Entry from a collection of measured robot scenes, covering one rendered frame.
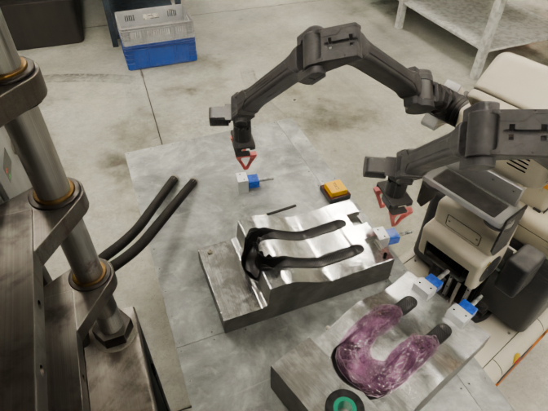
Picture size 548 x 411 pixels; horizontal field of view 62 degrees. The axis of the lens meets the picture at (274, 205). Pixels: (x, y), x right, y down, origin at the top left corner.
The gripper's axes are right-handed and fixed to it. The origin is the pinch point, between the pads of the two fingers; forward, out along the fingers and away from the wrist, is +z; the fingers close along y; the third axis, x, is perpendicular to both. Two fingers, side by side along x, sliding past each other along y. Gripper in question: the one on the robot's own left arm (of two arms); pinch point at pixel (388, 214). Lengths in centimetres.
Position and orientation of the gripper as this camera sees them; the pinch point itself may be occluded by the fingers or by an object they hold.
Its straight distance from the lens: 138.9
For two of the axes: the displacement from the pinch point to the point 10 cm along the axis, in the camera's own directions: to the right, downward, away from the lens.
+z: -0.2, 7.2, 7.0
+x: 9.6, -1.8, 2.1
